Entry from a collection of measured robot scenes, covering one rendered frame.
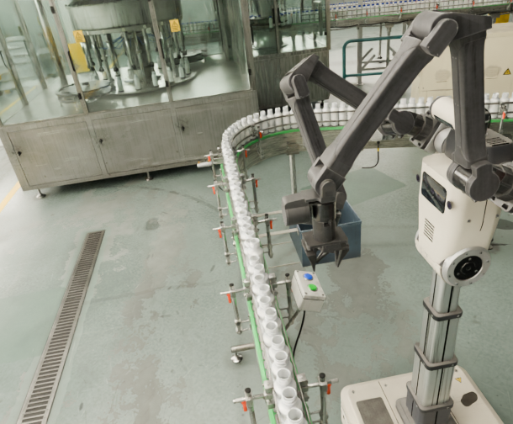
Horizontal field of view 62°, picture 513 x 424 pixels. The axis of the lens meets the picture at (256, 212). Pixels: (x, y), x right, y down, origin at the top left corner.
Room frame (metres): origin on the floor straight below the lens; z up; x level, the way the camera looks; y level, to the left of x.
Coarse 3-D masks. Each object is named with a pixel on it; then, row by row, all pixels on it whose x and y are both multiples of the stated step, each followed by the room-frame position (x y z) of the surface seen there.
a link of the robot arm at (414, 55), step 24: (456, 24) 0.85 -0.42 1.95; (408, 48) 0.88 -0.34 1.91; (432, 48) 0.85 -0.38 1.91; (384, 72) 0.90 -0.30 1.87; (408, 72) 0.88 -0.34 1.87; (384, 96) 0.87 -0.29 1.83; (360, 120) 0.87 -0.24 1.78; (336, 144) 0.88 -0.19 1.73; (360, 144) 0.87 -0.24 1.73; (312, 168) 0.90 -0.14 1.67; (336, 168) 0.85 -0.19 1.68
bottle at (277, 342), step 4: (276, 336) 0.88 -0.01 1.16; (280, 336) 0.88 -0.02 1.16; (272, 340) 0.87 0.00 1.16; (276, 340) 0.88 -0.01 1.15; (280, 340) 0.88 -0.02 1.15; (272, 344) 0.86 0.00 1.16; (276, 344) 0.85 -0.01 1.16; (280, 344) 0.85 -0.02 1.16; (284, 344) 0.86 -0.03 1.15; (272, 348) 0.86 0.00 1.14; (276, 348) 0.85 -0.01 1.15; (280, 348) 0.85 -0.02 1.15; (284, 348) 0.86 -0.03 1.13; (272, 352) 0.85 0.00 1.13; (288, 352) 0.86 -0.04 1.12; (272, 356) 0.85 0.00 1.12; (288, 356) 0.86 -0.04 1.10; (272, 360) 0.85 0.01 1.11; (280, 360) 0.84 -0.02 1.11
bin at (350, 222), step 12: (348, 204) 1.94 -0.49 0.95; (348, 216) 1.94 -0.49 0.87; (300, 228) 2.05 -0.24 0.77; (312, 228) 2.05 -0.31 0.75; (348, 228) 1.76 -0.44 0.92; (360, 228) 1.76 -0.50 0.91; (300, 240) 1.75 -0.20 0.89; (348, 240) 1.76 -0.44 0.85; (360, 240) 1.76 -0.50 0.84; (300, 252) 1.77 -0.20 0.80; (348, 252) 1.76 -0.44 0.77; (360, 252) 1.76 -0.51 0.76; (288, 264) 1.78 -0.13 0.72
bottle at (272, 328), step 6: (270, 324) 0.94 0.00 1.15; (276, 324) 0.93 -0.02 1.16; (270, 330) 0.91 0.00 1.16; (276, 330) 0.91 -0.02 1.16; (264, 336) 0.92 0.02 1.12; (270, 336) 0.91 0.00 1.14; (282, 336) 0.92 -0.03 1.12; (264, 342) 0.91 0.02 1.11; (270, 342) 0.90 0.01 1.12; (270, 366) 0.90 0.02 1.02
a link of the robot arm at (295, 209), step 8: (320, 184) 0.84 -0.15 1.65; (328, 184) 0.83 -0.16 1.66; (304, 192) 0.89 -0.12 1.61; (312, 192) 0.88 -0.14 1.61; (320, 192) 0.84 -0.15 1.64; (328, 192) 0.83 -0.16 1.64; (288, 200) 0.86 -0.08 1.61; (296, 200) 0.86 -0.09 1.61; (304, 200) 0.86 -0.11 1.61; (312, 200) 0.85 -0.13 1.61; (320, 200) 0.84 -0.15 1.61; (328, 200) 0.84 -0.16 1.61; (288, 208) 0.85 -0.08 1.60; (296, 208) 0.85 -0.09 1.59; (304, 208) 0.85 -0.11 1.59; (288, 216) 0.84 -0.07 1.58; (296, 216) 0.84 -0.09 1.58; (304, 216) 0.85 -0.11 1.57; (288, 224) 0.85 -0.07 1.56; (296, 224) 0.85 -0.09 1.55
